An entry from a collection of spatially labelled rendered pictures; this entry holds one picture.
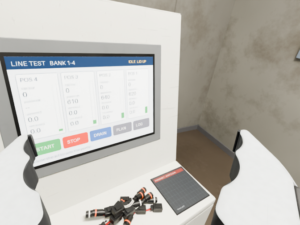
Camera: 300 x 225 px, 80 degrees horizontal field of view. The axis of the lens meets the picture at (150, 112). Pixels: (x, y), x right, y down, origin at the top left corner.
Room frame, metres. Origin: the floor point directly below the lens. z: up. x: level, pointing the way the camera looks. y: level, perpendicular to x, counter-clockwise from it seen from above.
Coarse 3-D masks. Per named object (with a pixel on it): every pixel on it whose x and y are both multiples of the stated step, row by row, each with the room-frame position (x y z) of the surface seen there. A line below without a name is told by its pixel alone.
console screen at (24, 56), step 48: (0, 48) 0.37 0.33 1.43; (48, 48) 0.43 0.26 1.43; (96, 48) 0.51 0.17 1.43; (144, 48) 0.61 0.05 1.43; (0, 96) 0.34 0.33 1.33; (48, 96) 0.40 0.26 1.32; (96, 96) 0.47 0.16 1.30; (144, 96) 0.57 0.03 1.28; (48, 144) 0.36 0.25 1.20; (96, 144) 0.44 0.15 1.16
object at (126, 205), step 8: (144, 192) 0.42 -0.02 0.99; (120, 200) 0.38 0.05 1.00; (128, 200) 0.38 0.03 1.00; (136, 200) 0.38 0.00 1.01; (144, 200) 0.38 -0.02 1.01; (152, 200) 0.39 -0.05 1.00; (104, 208) 0.33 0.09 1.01; (112, 208) 0.32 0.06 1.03; (120, 208) 0.33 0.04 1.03; (128, 208) 0.34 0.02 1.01; (136, 208) 0.36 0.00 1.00; (144, 208) 0.36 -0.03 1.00; (152, 208) 0.37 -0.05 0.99; (160, 208) 0.37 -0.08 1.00; (88, 216) 0.31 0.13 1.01; (96, 216) 0.31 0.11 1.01; (104, 216) 0.32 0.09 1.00; (112, 216) 0.31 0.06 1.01; (120, 216) 0.32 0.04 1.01; (128, 216) 0.33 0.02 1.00; (104, 224) 0.29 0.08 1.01; (112, 224) 0.30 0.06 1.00; (128, 224) 0.31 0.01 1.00
